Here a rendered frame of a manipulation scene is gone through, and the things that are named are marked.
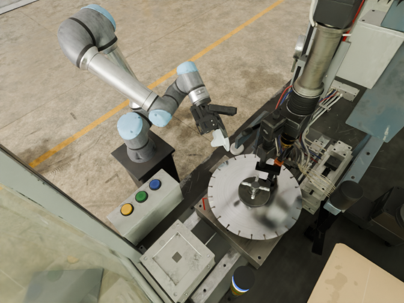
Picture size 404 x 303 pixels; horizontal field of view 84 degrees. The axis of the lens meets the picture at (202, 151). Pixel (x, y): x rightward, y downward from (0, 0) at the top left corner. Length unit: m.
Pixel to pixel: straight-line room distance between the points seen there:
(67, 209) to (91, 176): 1.75
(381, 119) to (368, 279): 0.61
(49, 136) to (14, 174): 2.42
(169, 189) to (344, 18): 0.74
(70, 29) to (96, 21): 0.10
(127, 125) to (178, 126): 1.30
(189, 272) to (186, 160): 1.38
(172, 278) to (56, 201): 0.47
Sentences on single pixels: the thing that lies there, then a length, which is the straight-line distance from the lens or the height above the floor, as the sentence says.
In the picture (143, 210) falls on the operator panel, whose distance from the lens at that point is 0.91.
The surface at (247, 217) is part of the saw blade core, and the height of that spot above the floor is 0.95.
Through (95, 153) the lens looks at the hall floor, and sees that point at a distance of 2.41.
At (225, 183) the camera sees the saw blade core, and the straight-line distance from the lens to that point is 0.85.
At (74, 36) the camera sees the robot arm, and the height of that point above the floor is 1.35.
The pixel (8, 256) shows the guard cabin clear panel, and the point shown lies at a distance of 0.32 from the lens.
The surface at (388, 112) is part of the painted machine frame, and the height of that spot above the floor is 1.30.
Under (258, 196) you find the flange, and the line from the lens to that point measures 0.83.
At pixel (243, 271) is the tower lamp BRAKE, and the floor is 1.16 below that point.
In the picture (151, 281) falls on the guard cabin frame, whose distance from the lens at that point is 0.95.
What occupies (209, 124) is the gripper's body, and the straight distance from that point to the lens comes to 0.83.
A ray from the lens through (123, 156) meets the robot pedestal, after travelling 1.27.
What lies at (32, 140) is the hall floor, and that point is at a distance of 2.92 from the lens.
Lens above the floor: 1.70
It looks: 54 degrees down
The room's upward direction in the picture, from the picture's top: 7 degrees counter-clockwise
